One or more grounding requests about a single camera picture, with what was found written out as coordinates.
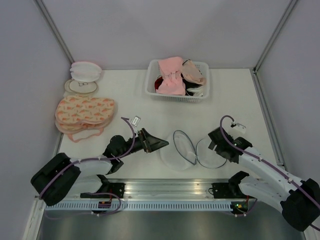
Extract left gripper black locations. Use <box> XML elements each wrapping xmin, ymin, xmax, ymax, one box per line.
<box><xmin>118</xmin><ymin>128</ymin><xmax>169</xmax><ymax>158</ymax></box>

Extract white mesh laundry bag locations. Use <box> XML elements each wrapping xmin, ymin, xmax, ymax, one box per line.
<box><xmin>159</xmin><ymin>130</ymin><xmax>227</xmax><ymax>172</ymax></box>

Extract peach beige bra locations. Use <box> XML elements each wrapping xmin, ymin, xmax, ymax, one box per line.
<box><xmin>180</xmin><ymin>59</ymin><xmax>207</xmax><ymax>86</ymax></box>

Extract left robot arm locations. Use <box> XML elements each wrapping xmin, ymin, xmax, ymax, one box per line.
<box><xmin>30</xmin><ymin>128</ymin><xmax>169</xmax><ymax>206</ymax></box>

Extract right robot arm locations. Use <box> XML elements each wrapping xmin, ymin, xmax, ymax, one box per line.
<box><xmin>208</xmin><ymin>127</ymin><xmax>320</xmax><ymax>232</ymax></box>

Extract pink bra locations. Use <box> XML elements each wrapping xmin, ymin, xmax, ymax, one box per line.
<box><xmin>158</xmin><ymin>56</ymin><xmax>186</xmax><ymax>96</ymax></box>

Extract white bra in basket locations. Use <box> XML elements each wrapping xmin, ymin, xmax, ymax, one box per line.
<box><xmin>192</xmin><ymin>85</ymin><xmax>205</xmax><ymax>97</ymax></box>

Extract dark red bra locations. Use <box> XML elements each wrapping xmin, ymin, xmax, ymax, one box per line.
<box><xmin>154</xmin><ymin>76</ymin><xmax>163</xmax><ymax>94</ymax></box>

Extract black bra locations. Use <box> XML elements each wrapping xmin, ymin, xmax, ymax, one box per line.
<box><xmin>183</xmin><ymin>81</ymin><xmax>200</xmax><ymax>96</ymax></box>

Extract white pink-edged flat bag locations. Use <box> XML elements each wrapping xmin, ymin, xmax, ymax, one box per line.
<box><xmin>67</xmin><ymin>128</ymin><xmax>105</xmax><ymax>143</ymax></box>

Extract beige round laundry bag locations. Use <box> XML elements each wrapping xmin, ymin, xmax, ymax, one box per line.
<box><xmin>64</xmin><ymin>79</ymin><xmax>98</xmax><ymax>95</ymax></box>

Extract white pink-trimmed laundry bags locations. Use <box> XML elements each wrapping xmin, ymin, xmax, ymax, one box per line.
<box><xmin>70</xmin><ymin>61</ymin><xmax>102</xmax><ymax>83</ymax></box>

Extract white plastic basket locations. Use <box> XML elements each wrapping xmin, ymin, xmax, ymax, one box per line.
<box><xmin>144</xmin><ymin>57</ymin><xmax>210</xmax><ymax>103</ymax></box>

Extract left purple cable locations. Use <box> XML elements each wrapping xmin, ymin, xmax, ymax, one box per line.
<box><xmin>38</xmin><ymin>116</ymin><xmax>141</xmax><ymax>220</ymax></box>

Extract purple cable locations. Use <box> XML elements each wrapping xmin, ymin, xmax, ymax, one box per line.
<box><xmin>219</xmin><ymin>115</ymin><xmax>320</xmax><ymax>231</ymax></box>
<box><xmin>38</xmin><ymin>116</ymin><xmax>141</xmax><ymax>220</ymax></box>

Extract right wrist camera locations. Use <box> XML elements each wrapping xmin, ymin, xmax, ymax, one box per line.
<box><xmin>228</xmin><ymin>122</ymin><xmax>247</xmax><ymax>139</ymax></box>

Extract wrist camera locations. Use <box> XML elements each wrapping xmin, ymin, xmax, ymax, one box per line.
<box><xmin>228</xmin><ymin>122</ymin><xmax>247</xmax><ymax>139</ymax></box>
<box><xmin>130</xmin><ymin>116</ymin><xmax>141</xmax><ymax>127</ymax></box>

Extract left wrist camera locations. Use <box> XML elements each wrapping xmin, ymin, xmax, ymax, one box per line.
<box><xmin>130</xmin><ymin>116</ymin><xmax>141</xmax><ymax>127</ymax></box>

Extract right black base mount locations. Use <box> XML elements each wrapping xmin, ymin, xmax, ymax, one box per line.
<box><xmin>211</xmin><ymin>182</ymin><xmax>242</xmax><ymax>199</ymax></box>

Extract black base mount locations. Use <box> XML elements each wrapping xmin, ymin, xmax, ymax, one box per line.
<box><xmin>211</xmin><ymin>182</ymin><xmax>242</xmax><ymax>199</ymax></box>
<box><xmin>80</xmin><ymin>182</ymin><xmax>125</xmax><ymax>199</ymax></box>

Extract aluminium front rail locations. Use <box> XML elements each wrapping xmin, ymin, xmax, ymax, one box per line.
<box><xmin>34</xmin><ymin>177</ymin><xmax>291</xmax><ymax>201</ymax></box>

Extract aluminium rail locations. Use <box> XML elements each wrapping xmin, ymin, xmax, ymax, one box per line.
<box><xmin>249</xmin><ymin>68</ymin><xmax>287</xmax><ymax>170</ymax></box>
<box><xmin>34</xmin><ymin>177</ymin><xmax>291</xmax><ymax>201</ymax></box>

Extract right side aluminium rail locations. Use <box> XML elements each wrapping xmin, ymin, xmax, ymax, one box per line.
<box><xmin>249</xmin><ymin>68</ymin><xmax>287</xmax><ymax>170</ymax></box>

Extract white slotted cable duct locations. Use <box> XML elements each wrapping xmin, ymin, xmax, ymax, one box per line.
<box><xmin>46</xmin><ymin>200</ymin><xmax>232</xmax><ymax>212</ymax></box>

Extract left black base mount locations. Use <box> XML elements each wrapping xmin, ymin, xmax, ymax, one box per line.
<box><xmin>80</xmin><ymin>182</ymin><xmax>125</xmax><ymax>199</ymax></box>

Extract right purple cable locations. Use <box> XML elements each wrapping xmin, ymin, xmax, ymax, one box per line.
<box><xmin>219</xmin><ymin>115</ymin><xmax>320</xmax><ymax>231</ymax></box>

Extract right aluminium frame post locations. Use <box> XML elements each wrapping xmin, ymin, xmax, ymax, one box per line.
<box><xmin>252</xmin><ymin>0</ymin><xmax>300</xmax><ymax>75</ymax></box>

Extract aluminium frame post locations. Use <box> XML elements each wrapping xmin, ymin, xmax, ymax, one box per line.
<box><xmin>252</xmin><ymin>0</ymin><xmax>300</xmax><ymax>75</ymax></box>
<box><xmin>34</xmin><ymin>0</ymin><xmax>75</xmax><ymax>64</ymax></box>

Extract left aluminium frame post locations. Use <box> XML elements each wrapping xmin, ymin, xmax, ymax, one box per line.
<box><xmin>34</xmin><ymin>0</ymin><xmax>75</xmax><ymax>64</ymax></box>

